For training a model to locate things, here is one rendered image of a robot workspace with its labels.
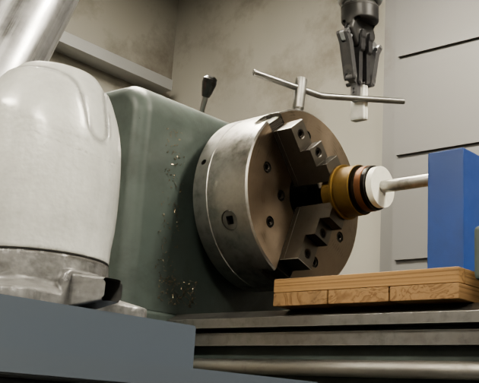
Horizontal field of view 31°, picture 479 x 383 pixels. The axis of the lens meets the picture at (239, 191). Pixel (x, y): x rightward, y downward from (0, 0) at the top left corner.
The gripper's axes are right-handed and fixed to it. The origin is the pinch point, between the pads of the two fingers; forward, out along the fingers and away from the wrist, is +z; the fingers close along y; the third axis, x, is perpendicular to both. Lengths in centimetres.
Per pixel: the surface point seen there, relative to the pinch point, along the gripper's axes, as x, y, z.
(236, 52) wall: 201, 180, -106
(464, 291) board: -41, -37, 40
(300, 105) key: 2.4, -15.5, 3.6
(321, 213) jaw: -7.6, -22.2, 25.6
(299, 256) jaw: -5.7, -25.2, 32.8
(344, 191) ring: -12.3, -22.4, 22.4
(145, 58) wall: 248, 159, -106
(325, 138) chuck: -1.3, -12.8, 9.9
